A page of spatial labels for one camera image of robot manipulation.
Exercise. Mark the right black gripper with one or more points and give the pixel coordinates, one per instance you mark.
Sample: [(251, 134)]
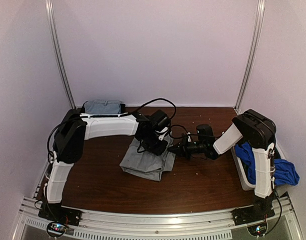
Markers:
[(181, 150)]

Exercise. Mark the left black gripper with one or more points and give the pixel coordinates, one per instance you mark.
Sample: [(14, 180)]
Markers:
[(158, 151)]

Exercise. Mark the grey polo shirt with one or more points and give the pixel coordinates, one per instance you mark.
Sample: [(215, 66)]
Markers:
[(144, 164)]

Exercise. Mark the blue garment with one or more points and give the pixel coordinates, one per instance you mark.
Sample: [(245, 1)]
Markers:
[(285, 172)]

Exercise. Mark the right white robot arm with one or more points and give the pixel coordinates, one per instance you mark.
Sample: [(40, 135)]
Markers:
[(250, 127)]

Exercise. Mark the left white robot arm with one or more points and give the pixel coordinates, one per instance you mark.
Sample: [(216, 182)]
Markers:
[(69, 136)]

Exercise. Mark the white laundry basket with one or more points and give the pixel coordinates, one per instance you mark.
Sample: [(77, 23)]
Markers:
[(240, 172)]

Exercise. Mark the folded black garment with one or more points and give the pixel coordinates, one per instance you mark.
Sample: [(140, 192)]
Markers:
[(82, 110)]

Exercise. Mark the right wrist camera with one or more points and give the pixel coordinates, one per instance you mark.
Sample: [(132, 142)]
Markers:
[(188, 137)]

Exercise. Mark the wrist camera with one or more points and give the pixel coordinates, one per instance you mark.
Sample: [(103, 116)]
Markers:
[(163, 133), (188, 137)]

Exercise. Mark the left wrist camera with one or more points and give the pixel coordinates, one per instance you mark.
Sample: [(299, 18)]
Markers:
[(163, 133)]

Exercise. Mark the front aluminium rail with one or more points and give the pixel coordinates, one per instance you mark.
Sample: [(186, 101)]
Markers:
[(100, 225)]

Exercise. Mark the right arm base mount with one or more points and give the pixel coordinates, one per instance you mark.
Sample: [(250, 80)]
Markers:
[(251, 214)]

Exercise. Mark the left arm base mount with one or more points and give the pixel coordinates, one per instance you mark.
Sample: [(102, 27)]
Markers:
[(57, 213)]

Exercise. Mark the right aluminium frame post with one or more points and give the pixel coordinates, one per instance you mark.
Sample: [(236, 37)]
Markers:
[(259, 18)]

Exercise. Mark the aluminium frame post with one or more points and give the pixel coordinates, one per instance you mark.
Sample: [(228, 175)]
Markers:
[(58, 53), (259, 18)]

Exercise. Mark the left aluminium frame post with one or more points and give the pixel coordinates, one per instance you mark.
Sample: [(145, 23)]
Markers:
[(58, 53)]

